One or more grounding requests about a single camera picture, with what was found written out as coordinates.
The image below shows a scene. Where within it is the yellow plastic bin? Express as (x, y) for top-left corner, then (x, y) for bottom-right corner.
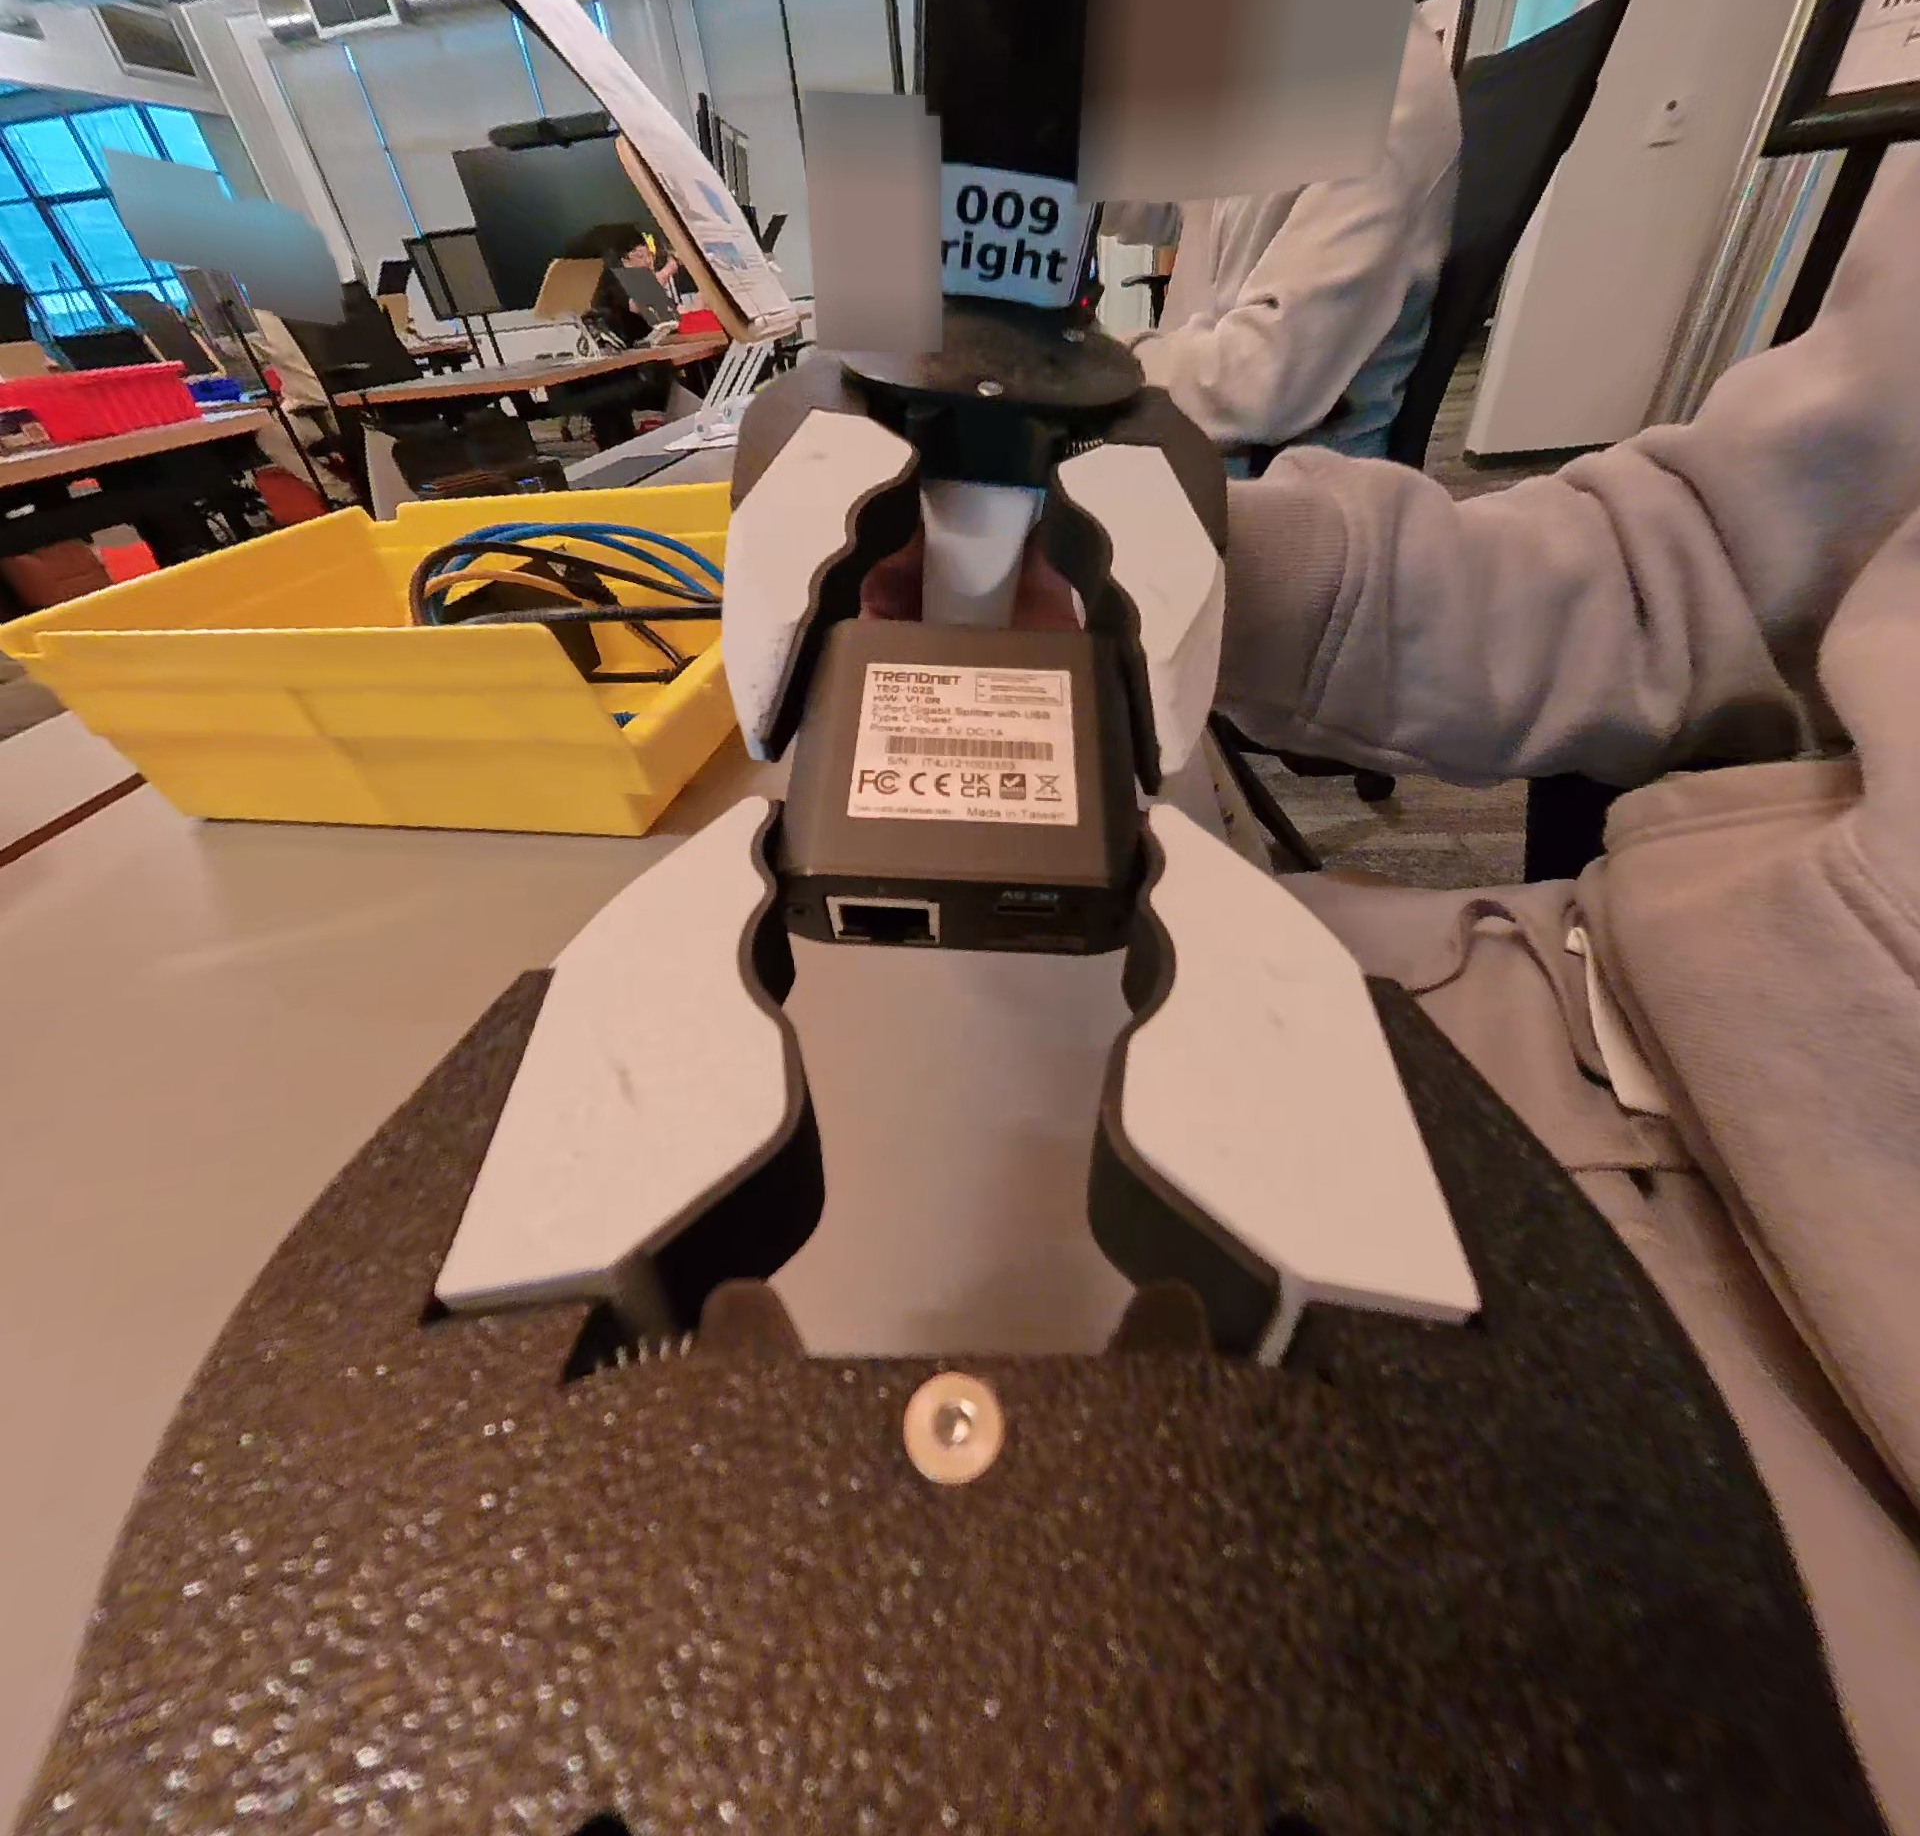
(0, 483), (748, 839)

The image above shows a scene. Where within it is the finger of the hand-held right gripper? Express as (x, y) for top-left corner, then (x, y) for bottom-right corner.
(722, 408), (922, 768)
(1049, 440), (1231, 799)

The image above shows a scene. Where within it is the large black wall screen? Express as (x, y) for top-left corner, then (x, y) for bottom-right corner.
(451, 139), (649, 313)

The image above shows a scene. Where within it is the person's right forearm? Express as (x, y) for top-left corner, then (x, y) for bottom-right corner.
(1211, 186), (1920, 797)

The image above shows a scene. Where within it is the grey desk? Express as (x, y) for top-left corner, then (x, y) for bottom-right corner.
(0, 711), (1308, 1809)

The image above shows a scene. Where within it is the person's right hand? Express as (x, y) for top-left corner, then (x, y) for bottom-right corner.
(857, 530), (1086, 637)

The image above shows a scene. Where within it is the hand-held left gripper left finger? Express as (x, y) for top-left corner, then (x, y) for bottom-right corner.
(430, 797), (830, 1320)

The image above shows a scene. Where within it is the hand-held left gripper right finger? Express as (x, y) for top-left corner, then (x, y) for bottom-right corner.
(1086, 800), (1489, 1367)

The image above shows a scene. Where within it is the red plastic bin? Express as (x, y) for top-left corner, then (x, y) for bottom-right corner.
(0, 367), (200, 446)

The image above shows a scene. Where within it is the black office chair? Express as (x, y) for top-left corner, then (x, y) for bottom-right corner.
(1386, 0), (1639, 476)

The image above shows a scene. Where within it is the instruction sheet document stand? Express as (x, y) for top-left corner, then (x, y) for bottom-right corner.
(423, 0), (811, 450)

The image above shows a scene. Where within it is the blue ethernet cable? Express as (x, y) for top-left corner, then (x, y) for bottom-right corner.
(412, 518), (732, 737)

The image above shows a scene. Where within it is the small black monitor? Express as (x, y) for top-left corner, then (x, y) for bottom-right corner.
(402, 229), (499, 320)

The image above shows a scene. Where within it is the black framed wall sign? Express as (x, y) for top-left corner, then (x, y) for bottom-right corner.
(1753, 0), (1920, 158)

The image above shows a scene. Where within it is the black network splitter box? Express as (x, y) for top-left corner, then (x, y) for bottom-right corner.
(768, 621), (1158, 957)

